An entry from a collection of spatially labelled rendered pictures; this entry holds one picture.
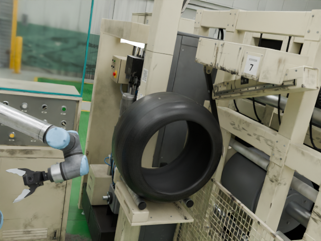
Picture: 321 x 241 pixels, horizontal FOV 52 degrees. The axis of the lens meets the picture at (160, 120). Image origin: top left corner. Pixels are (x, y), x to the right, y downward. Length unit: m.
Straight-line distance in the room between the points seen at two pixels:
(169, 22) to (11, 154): 1.28
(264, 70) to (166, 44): 0.65
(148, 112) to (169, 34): 0.54
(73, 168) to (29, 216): 0.98
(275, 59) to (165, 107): 0.54
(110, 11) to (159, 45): 8.92
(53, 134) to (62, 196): 1.03
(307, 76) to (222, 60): 0.43
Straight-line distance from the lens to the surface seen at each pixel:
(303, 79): 1.50
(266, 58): 1.49
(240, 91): 1.79
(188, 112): 1.62
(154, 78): 1.92
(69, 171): 1.60
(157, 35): 1.89
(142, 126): 1.56
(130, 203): 1.83
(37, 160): 2.32
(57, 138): 1.49
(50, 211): 2.51
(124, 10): 10.88
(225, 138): 2.20
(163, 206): 1.98
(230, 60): 1.67
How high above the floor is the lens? 1.76
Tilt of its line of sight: 14 degrees down
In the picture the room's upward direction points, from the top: 11 degrees clockwise
